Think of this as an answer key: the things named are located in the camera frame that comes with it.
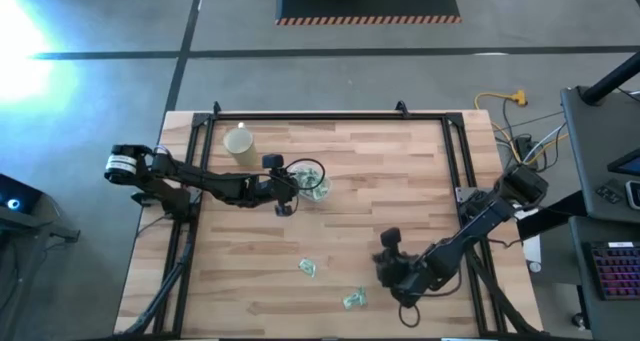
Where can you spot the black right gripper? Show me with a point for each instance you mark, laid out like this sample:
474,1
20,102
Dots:
402,276

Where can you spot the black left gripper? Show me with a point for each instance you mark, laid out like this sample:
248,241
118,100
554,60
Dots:
267,191

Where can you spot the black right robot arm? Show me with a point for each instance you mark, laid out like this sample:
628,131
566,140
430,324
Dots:
480,221

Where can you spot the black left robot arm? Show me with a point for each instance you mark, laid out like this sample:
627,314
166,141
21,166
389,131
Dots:
200,178

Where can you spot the clear plastic container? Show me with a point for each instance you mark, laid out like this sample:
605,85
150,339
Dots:
327,197

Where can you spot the yellow-green cup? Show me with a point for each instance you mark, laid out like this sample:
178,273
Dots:
240,143

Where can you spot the white round disc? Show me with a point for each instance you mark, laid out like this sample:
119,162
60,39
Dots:
535,267

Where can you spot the white paper sheet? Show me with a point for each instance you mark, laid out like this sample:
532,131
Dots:
532,246

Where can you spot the black caster wheel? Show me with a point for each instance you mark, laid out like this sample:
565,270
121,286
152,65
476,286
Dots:
579,321

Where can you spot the black power adapter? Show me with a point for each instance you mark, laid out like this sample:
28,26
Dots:
523,145

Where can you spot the black hazard-striped floor mat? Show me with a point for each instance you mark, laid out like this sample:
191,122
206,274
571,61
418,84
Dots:
367,1

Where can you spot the dark grey desk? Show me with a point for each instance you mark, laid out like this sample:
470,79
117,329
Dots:
600,321

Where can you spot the backlit keyboard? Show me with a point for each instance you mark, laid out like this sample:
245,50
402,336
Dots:
617,271

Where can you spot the small black controller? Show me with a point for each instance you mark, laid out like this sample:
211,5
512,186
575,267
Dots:
609,194

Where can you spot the smartphone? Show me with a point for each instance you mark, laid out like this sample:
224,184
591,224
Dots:
634,195

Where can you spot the tablet screen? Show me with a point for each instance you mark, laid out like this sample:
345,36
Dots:
630,165

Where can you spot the black box with blue light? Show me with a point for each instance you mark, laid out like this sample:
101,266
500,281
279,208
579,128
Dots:
22,193

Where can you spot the black pole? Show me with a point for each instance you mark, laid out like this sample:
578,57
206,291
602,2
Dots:
610,81

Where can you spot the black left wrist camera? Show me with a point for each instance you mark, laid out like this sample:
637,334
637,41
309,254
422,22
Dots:
272,161

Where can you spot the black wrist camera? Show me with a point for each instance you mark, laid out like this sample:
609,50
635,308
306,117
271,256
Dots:
391,237
272,161

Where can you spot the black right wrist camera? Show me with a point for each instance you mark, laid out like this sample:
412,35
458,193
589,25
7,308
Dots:
391,237

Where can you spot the dark frame clamp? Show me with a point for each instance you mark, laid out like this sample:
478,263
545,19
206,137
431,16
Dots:
401,107
216,107

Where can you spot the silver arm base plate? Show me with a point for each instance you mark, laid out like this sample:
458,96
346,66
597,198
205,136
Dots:
461,193

